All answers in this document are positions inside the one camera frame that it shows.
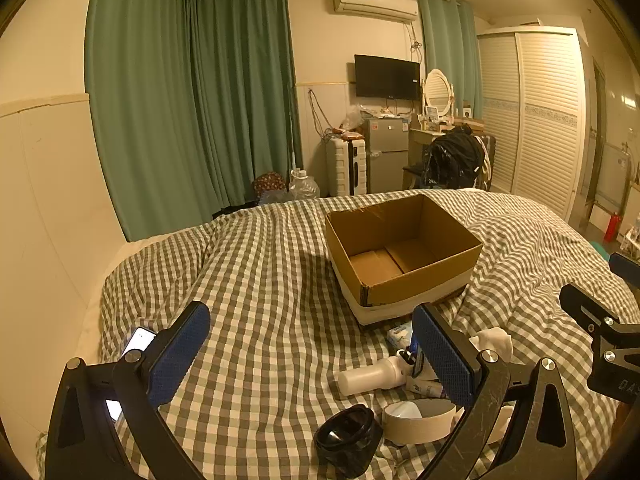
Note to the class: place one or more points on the patterned bag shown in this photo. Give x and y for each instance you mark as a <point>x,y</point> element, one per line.
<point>270,185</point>

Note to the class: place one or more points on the small white tube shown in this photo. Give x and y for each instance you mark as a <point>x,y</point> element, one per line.
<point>424,387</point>

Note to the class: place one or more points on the small silver fridge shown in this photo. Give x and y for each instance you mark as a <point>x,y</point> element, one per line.
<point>385,152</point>

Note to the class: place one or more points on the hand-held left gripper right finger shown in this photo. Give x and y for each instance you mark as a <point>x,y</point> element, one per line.
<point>445,360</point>

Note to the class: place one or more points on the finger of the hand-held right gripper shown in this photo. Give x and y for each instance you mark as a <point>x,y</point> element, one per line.
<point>627,264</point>
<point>607,332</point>

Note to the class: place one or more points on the brown tape roll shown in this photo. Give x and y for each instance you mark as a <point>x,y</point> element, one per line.
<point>415,427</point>

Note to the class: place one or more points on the white suitcase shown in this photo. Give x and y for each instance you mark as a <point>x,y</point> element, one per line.
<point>345,165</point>

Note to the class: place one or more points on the clear plastic bag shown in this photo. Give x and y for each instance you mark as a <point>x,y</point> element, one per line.
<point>352,119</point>

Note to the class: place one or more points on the red fire extinguisher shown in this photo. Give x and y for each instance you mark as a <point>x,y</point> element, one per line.
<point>613,227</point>

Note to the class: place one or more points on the clear water jug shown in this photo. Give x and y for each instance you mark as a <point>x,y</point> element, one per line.
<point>302,187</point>

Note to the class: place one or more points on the white air conditioner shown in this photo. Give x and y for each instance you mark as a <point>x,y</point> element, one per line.
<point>374,4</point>

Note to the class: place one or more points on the pale tissue packet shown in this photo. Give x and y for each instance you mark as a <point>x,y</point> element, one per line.
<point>400,334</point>

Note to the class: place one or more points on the checked bed blanket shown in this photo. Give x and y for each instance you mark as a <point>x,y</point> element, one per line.
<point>270,280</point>

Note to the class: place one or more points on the cardboard box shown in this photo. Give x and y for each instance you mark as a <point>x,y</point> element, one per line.
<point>400,260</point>

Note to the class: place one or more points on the narrow green curtain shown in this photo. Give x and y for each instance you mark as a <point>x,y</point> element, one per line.
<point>447,45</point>

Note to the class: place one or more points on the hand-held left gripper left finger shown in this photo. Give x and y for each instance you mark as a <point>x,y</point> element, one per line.
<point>177,357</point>

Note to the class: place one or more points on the black wall television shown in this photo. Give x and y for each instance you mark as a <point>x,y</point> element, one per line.
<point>386,76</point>

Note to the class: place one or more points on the black clothes pile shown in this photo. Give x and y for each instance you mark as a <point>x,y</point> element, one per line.
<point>455,157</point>

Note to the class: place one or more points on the white plastic bottle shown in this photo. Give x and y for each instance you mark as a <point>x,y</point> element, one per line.
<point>370,377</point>

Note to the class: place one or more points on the white louvred wardrobe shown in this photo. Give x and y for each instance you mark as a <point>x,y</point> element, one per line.
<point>535,115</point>

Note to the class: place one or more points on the large green curtain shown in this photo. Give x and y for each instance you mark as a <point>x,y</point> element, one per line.
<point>190,95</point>

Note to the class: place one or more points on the white crumpled cloth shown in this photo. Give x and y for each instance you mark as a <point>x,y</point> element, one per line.
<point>492,342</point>

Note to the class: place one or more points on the white oval mirror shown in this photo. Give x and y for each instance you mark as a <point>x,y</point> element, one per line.
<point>438,86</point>

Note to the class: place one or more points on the dark blue small item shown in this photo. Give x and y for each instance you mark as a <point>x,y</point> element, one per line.
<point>412,355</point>

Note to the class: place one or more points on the smartphone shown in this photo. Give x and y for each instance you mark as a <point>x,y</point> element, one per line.
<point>138,342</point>

